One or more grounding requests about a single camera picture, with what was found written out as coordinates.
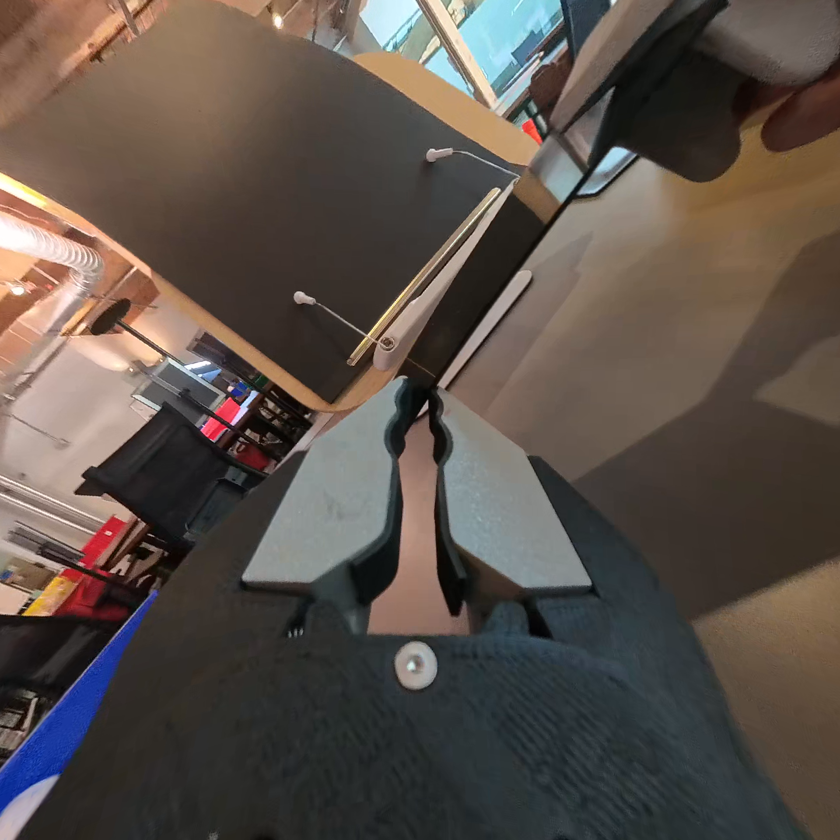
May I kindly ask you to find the person's right hand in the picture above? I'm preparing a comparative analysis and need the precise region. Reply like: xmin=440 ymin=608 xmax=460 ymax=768
xmin=734 ymin=69 xmax=840 ymax=153

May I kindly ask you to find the blue plastic bin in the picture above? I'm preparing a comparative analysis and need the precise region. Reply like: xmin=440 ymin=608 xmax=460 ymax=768
xmin=0 ymin=589 xmax=160 ymax=840

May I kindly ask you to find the black round lamp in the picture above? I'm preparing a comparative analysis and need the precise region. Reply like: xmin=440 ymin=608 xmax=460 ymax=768
xmin=87 ymin=298 xmax=133 ymax=337

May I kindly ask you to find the black book stand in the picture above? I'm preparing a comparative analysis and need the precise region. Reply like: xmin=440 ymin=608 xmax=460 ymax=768
xmin=0 ymin=0 xmax=560 ymax=416

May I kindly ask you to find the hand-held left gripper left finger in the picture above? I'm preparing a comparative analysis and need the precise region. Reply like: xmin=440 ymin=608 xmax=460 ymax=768
xmin=240 ymin=377 xmax=416 ymax=608

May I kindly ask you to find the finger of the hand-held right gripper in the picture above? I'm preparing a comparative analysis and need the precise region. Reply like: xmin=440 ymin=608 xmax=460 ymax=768
xmin=550 ymin=0 xmax=731 ymax=132
xmin=591 ymin=29 xmax=707 ymax=169

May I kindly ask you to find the silver flexible duct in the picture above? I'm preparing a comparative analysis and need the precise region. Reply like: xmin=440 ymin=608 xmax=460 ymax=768
xmin=0 ymin=210 xmax=107 ymax=395

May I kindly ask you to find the black fabric cart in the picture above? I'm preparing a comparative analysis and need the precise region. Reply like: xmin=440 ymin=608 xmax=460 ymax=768
xmin=74 ymin=400 xmax=271 ymax=526

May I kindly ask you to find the red storage box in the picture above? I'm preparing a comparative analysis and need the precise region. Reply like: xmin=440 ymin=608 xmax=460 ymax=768
xmin=39 ymin=515 xmax=142 ymax=618

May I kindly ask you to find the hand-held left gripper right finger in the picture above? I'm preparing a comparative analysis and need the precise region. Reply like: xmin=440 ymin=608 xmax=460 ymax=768
xmin=428 ymin=386 xmax=593 ymax=616

